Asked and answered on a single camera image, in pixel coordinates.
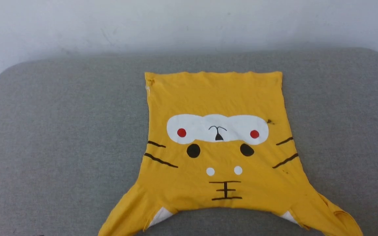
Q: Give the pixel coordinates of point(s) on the yellow tiger face shirt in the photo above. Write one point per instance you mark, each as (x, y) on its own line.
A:
(221, 98)

